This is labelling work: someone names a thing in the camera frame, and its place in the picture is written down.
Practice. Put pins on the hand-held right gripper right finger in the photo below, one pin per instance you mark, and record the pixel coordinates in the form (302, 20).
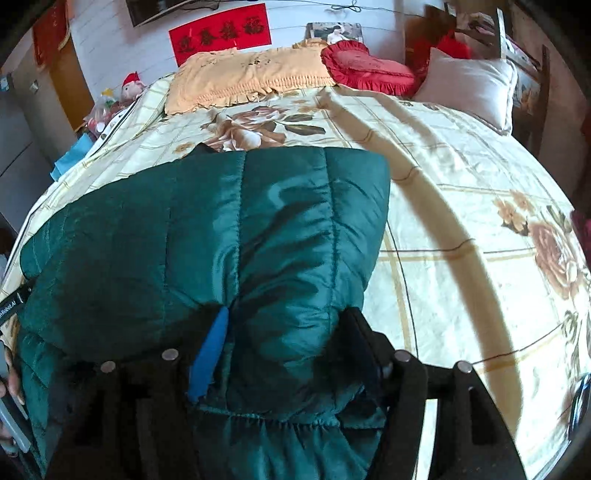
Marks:
(364, 350)

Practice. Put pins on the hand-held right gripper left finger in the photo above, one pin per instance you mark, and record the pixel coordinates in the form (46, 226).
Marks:
(210, 355)

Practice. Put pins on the green quilted jacket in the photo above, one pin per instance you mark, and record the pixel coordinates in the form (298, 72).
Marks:
(286, 221)

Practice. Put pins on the person's left hand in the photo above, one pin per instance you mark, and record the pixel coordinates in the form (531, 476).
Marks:
(14, 387)

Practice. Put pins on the floral checked bed sheet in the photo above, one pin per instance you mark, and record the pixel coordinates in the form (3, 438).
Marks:
(461, 277)

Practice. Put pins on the blue box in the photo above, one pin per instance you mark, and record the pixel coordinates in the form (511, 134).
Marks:
(74, 157)

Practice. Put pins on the pile of toys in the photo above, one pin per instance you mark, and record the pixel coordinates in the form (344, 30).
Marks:
(104, 115)

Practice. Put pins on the wooden door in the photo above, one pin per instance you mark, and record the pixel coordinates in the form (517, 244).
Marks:
(69, 83)

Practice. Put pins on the dark red patterned blanket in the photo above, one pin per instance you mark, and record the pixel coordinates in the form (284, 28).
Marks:
(582, 230)

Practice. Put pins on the doll with red hat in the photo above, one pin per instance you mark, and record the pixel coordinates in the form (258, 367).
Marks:
(133, 87)

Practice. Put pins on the red heart-shaped pillow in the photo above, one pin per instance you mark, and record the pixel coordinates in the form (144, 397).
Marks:
(369, 69)

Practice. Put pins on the white pillow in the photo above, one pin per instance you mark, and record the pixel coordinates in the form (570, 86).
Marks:
(466, 87)

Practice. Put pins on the yellow frilled pillow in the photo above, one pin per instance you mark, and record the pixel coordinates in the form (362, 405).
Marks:
(240, 74)

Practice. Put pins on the wooden chair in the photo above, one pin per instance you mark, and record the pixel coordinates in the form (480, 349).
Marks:
(540, 92)

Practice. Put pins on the framed photo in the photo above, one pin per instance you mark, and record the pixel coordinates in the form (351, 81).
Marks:
(334, 32)

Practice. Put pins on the red wall banner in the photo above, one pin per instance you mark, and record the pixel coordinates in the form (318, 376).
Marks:
(217, 32)

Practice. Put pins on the wall television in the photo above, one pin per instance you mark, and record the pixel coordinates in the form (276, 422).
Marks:
(157, 11)

